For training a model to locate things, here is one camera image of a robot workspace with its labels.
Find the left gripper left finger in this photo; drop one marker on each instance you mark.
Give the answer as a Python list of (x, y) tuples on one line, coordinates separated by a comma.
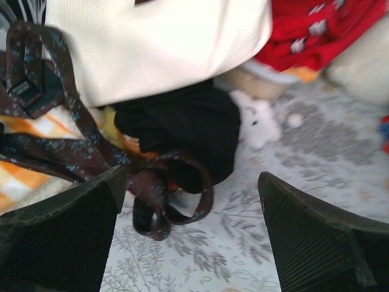
[(62, 243)]

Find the black cloth bundle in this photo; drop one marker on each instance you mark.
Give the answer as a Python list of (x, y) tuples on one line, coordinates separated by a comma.
[(200, 118)]

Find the orange checkered towel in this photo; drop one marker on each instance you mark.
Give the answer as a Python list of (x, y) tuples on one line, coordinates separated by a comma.
[(44, 156)]

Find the small white plush bunny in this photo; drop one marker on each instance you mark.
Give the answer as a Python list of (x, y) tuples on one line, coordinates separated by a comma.
[(260, 123)]

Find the cream canvas tote bag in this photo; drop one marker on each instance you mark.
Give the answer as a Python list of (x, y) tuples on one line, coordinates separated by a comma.
[(125, 50)]

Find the brown leather bag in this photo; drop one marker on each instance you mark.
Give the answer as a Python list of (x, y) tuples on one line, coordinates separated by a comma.
[(37, 76)]

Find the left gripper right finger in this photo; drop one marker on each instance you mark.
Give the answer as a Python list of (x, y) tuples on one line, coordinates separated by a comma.
[(318, 246)]

